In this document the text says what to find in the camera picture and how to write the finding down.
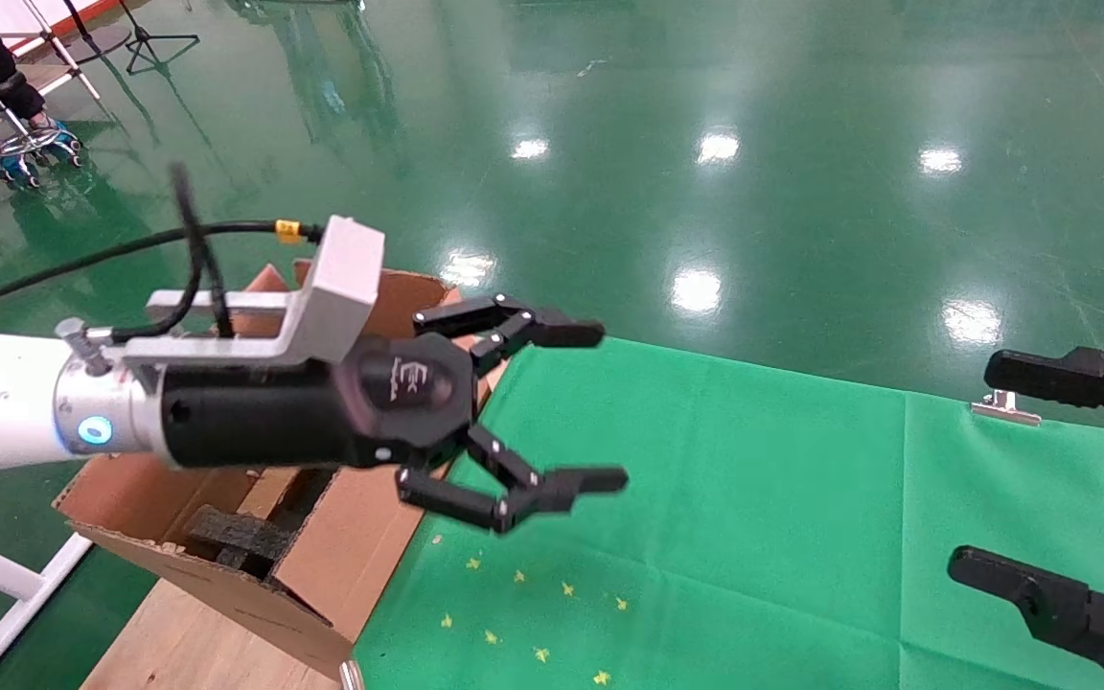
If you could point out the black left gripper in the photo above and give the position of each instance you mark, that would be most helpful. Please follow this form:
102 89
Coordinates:
399 402

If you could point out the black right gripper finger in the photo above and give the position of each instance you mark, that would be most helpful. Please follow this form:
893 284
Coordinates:
1060 613
1069 379

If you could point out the brown cardboard piece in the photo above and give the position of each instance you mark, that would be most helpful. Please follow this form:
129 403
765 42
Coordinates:
269 491

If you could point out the large open brown carton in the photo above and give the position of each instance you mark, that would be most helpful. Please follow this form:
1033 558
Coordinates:
226 599

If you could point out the green table cloth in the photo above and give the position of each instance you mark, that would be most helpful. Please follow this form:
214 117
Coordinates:
753 498

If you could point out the black foam block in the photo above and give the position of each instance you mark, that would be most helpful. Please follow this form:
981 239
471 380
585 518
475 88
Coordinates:
245 532

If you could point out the black tripod stand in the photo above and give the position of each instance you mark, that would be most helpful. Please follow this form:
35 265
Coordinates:
142 38

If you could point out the black pole stand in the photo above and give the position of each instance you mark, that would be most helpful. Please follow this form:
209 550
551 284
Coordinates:
97 43

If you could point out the chrome stool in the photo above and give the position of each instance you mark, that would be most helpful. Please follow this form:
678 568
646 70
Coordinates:
25 144

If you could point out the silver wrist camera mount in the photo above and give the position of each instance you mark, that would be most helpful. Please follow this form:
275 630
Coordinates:
341 287

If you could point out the white tube frame table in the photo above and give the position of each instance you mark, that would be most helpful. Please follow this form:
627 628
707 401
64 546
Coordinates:
82 79

